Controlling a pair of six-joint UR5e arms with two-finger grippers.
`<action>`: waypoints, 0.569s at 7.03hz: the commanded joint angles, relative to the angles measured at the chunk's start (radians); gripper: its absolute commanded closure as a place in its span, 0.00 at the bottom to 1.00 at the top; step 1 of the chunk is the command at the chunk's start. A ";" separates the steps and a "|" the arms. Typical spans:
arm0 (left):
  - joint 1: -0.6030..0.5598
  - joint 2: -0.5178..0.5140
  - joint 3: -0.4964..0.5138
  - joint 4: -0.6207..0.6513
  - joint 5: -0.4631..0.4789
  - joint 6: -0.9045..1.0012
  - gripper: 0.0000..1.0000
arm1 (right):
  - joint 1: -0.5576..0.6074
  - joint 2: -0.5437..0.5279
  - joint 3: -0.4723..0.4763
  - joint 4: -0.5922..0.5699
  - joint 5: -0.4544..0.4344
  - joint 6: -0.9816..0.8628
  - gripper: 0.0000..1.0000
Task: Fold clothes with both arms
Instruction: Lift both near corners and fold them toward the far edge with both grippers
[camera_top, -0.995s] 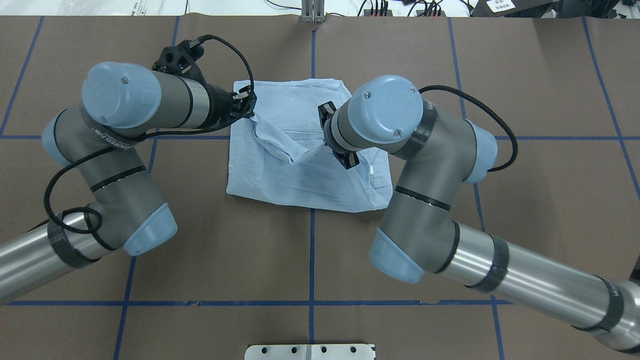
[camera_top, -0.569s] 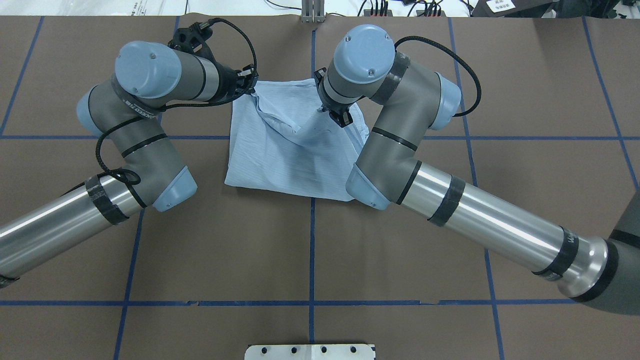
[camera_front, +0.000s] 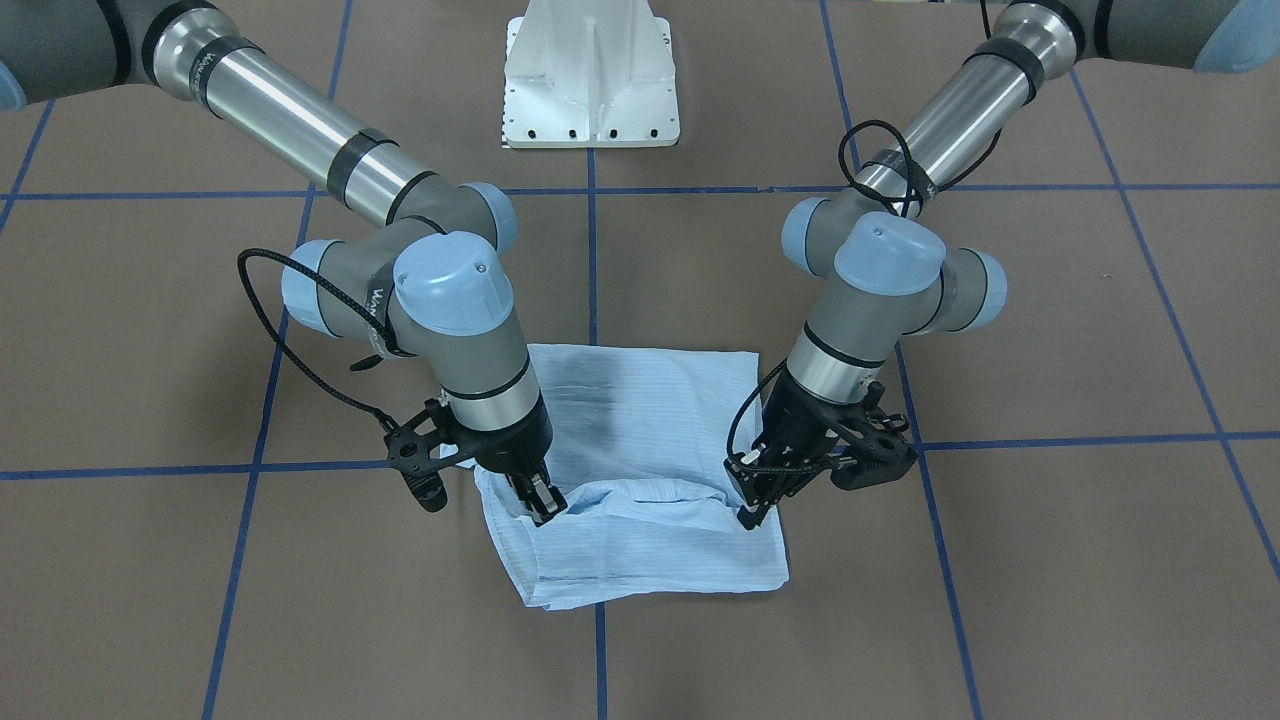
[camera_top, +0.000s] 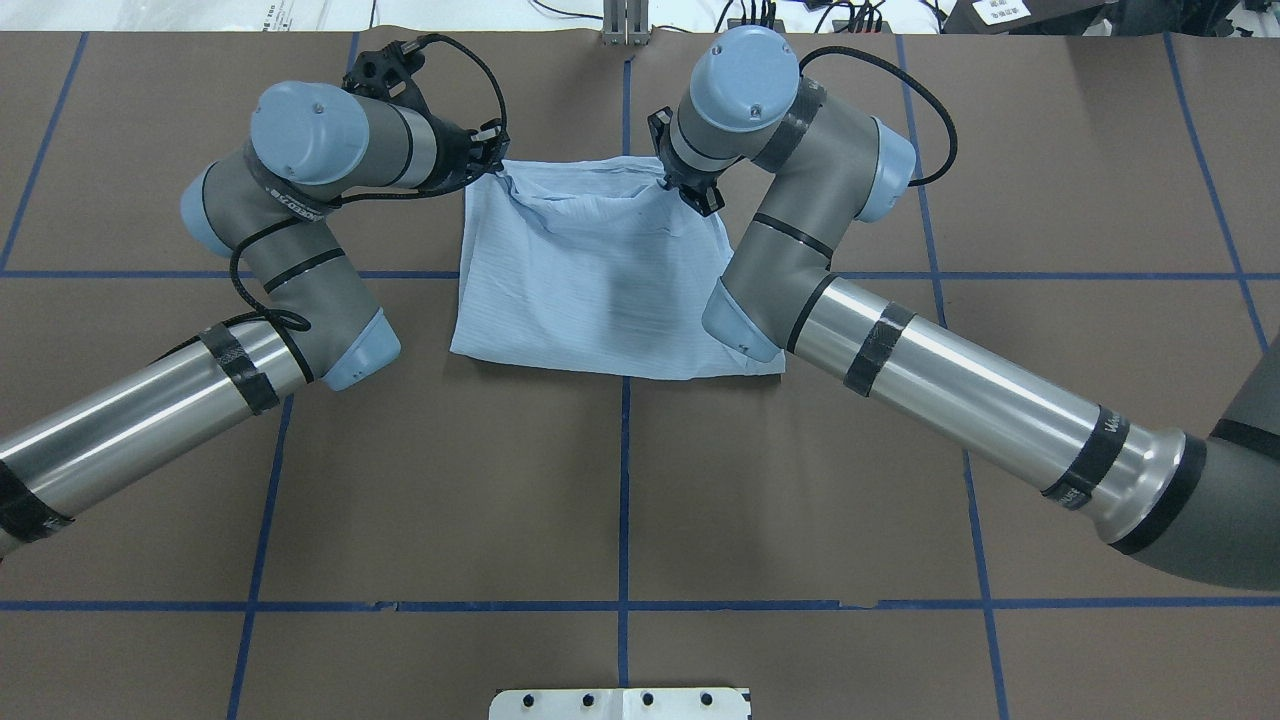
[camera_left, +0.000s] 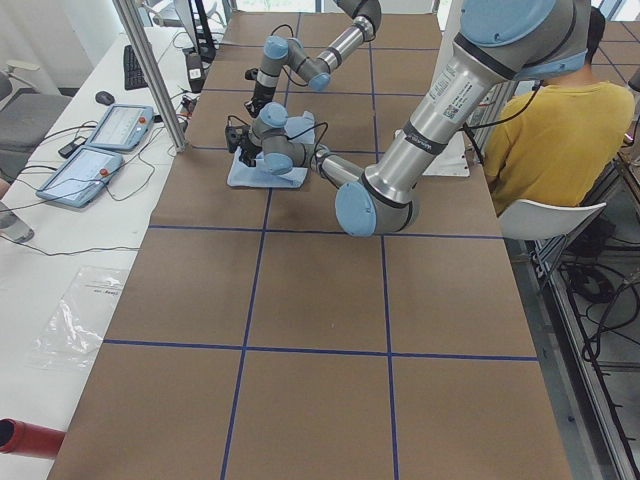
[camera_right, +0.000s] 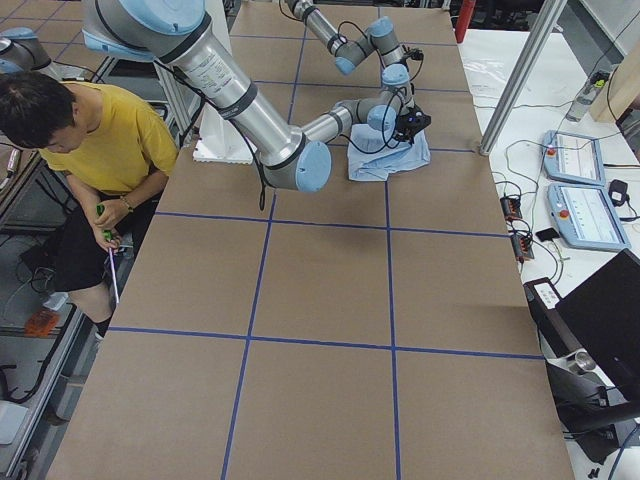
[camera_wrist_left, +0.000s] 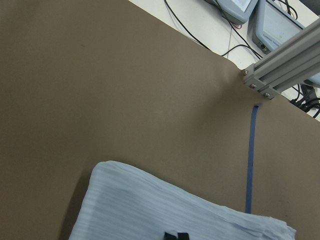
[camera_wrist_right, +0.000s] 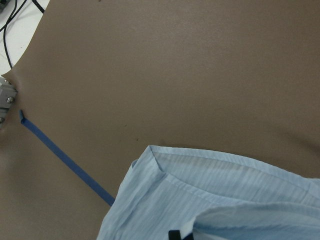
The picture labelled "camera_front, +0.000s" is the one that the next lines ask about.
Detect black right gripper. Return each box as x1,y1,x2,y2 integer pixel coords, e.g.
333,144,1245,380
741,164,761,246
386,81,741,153
445,397,566,527

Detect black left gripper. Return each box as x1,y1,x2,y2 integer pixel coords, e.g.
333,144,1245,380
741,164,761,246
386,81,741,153
724,365,852,529

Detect light blue button-up shirt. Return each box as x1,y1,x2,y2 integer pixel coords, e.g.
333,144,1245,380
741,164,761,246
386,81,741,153
474,345,788,611

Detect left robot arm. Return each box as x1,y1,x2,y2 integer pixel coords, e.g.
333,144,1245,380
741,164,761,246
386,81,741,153
783,60,1277,575

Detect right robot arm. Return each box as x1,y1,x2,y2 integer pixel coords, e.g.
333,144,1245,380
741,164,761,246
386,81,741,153
3,1,566,525

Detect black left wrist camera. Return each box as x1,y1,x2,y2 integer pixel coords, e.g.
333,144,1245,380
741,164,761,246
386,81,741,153
829,380,918,491

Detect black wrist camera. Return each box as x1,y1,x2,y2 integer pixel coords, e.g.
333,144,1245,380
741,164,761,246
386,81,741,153
829,380,918,491
379,398,467,512

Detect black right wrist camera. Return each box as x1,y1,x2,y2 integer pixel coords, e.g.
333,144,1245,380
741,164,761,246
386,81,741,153
379,398,467,512

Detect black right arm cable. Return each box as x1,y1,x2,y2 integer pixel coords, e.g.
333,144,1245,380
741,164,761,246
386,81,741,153
237,249,401,430

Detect white pedestal column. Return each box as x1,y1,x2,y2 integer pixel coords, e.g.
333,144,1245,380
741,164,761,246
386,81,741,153
502,1,681,149

